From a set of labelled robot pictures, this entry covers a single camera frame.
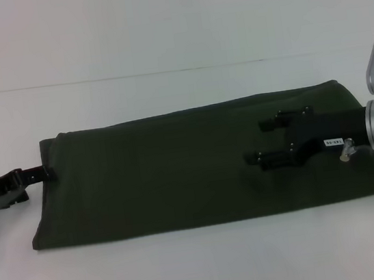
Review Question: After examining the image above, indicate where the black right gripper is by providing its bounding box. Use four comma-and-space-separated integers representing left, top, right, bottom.
238, 98, 374, 177

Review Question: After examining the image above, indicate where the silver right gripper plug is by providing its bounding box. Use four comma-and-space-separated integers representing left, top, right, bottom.
336, 135, 367, 164

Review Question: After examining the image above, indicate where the dark green t-shirt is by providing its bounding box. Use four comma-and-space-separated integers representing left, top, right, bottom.
15, 73, 374, 253

